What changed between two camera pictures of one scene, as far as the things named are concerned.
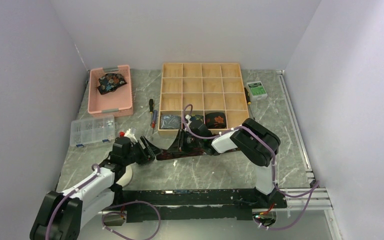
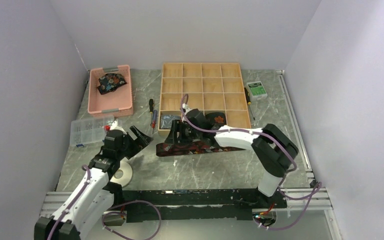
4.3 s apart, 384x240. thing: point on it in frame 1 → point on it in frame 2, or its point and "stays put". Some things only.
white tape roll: [126, 178] stays put
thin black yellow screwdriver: [248, 100] stays put
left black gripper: [148, 153] → [142, 141]
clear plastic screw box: [84, 132] stays put
